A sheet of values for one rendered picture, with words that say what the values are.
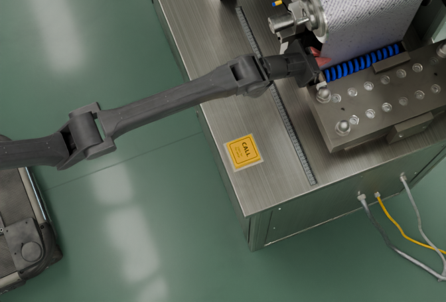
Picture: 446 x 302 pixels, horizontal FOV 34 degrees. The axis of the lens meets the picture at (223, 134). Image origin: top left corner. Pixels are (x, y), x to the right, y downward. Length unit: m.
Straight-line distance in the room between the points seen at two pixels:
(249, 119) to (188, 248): 0.95
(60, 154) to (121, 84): 1.40
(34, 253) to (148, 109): 1.07
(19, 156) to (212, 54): 0.69
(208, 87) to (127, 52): 1.43
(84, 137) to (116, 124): 0.07
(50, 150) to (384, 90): 0.83
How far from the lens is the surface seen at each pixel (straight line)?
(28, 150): 1.57
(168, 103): 1.60
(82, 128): 1.59
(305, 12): 1.68
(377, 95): 1.87
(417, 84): 1.90
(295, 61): 1.73
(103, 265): 2.83
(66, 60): 3.07
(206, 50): 2.03
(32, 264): 2.60
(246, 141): 1.91
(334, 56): 1.82
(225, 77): 1.63
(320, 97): 1.83
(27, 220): 2.62
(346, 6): 1.65
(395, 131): 1.87
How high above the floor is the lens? 2.77
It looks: 74 degrees down
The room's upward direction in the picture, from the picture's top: 4 degrees counter-clockwise
